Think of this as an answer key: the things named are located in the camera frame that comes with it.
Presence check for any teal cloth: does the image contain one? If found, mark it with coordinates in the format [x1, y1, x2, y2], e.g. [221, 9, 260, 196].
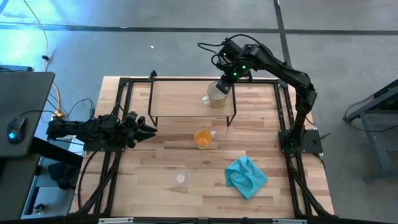
[224, 155, 269, 200]

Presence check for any caster wheel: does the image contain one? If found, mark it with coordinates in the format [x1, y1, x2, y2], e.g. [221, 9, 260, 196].
[32, 202, 46, 215]

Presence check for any black object under desk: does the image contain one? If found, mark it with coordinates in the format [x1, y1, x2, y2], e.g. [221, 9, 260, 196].
[48, 161, 80, 191]

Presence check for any clear plastic cup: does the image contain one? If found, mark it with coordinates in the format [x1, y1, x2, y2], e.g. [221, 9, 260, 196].
[170, 169, 192, 187]

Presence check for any small yellow mug orange inside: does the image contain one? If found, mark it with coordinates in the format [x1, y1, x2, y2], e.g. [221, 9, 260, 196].
[193, 129, 216, 151]

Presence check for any grey desk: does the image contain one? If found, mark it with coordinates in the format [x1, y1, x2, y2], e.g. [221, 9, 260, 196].
[0, 65, 85, 220]

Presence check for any yellow power plug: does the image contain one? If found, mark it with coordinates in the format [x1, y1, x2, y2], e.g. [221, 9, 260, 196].
[50, 109, 65, 121]

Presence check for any yellow floor cable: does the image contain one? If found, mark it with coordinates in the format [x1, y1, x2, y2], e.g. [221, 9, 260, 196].
[22, 0, 65, 119]

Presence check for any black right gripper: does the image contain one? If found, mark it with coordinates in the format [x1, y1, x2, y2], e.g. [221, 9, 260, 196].
[216, 60, 250, 95]

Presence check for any white frame bracket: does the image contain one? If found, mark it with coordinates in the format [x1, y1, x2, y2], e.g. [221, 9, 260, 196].
[98, 217, 135, 224]
[272, 218, 308, 224]

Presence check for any black computer mouse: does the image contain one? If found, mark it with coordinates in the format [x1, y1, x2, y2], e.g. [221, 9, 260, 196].
[6, 115, 27, 145]

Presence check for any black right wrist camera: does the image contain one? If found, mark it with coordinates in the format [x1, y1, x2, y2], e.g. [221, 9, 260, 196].
[217, 39, 243, 63]

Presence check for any black floor cable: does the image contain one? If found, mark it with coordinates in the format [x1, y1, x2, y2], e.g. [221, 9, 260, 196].
[66, 97, 96, 121]

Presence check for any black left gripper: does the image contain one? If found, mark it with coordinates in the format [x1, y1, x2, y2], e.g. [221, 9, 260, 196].
[119, 111, 158, 149]

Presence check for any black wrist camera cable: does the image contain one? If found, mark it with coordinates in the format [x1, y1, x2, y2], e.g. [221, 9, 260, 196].
[197, 33, 265, 68]

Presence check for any large yellow mug white inside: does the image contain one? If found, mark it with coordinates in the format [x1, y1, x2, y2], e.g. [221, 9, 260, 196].
[201, 80, 231, 110]

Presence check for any black metal table frame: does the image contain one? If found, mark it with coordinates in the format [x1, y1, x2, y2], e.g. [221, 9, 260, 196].
[74, 68, 335, 218]

